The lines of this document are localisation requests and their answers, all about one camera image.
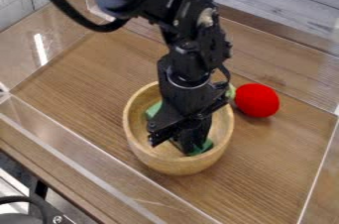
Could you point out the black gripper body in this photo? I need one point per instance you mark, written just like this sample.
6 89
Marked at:
187 88

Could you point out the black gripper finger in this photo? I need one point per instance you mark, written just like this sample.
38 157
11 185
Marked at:
194 137

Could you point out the green rectangular block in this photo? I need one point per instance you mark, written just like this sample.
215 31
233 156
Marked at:
154 110

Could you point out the brown wooden bowl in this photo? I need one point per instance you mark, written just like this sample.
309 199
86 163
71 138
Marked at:
165 158

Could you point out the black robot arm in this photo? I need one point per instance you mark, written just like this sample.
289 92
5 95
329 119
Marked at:
198 50

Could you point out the red plush strawberry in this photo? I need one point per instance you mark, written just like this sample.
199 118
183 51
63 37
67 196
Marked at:
255 99

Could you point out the clear acrylic front wall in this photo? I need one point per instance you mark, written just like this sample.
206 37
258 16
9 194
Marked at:
110 190

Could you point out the black table clamp bracket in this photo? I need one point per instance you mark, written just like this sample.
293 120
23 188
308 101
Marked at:
42 212

